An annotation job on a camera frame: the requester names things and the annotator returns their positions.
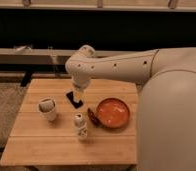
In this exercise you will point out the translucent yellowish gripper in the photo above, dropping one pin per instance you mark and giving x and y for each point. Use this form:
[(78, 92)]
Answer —
[(78, 94)]

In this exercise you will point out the small white patterned bottle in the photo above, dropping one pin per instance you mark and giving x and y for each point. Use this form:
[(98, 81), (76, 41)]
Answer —
[(81, 126)]

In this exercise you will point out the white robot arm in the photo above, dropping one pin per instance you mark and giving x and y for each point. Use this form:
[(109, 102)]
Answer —
[(166, 113)]

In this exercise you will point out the black smartphone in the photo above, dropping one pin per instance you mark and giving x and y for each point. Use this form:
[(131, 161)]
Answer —
[(70, 97)]

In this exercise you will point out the dark red snack packet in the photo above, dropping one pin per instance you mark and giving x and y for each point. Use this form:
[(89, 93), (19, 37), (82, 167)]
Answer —
[(92, 117)]

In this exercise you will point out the white cup with contents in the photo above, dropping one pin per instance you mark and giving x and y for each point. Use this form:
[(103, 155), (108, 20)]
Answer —
[(47, 108)]

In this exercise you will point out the orange round plate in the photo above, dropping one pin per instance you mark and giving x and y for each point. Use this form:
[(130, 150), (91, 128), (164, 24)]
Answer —
[(113, 113)]

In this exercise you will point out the wooden table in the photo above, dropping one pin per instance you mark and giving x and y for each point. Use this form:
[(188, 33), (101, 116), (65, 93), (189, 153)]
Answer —
[(36, 141)]

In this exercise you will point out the long grey bench rail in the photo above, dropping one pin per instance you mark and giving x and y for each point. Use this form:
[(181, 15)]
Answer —
[(33, 56)]

